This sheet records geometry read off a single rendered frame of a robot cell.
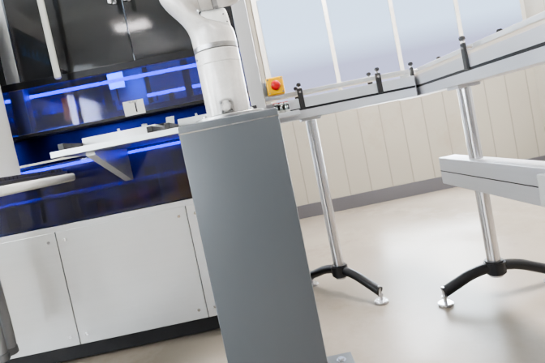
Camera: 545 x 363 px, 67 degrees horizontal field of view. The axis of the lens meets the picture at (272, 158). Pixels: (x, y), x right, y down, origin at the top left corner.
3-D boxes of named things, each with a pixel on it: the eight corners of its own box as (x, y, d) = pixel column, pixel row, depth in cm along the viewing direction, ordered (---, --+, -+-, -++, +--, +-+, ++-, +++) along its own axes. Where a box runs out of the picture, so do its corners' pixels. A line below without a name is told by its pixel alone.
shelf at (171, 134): (106, 153, 178) (105, 148, 178) (264, 121, 180) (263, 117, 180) (50, 158, 130) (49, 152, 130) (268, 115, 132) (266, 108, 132)
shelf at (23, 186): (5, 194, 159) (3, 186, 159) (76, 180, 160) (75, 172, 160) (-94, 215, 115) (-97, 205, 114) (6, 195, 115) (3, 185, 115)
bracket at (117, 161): (126, 181, 171) (119, 150, 170) (133, 179, 171) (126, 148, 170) (94, 190, 137) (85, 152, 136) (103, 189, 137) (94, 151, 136)
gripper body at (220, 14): (227, 8, 145) (233, 40, 146) (199, 14, 145) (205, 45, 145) (225, 1, 138) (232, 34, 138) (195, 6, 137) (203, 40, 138)
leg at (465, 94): (479, 274, 167) (446, 88, 163) (500, 269, 168) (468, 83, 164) (491, 281, 158) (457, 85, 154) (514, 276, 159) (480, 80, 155)
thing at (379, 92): (268, 125, 181) (261, 90, 180) (268, 126, 197) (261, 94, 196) (419, 95, 183) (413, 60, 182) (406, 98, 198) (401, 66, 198)
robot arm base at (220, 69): (264, 109, 104) (250, 36, 103) (190, 124, 103) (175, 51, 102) (263, 114, 123) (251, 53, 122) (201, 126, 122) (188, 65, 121)
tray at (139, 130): (117, 147, 178) (115, 138, 178) (176, 134, 179) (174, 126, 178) (83, 148, 144) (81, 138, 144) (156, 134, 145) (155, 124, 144)
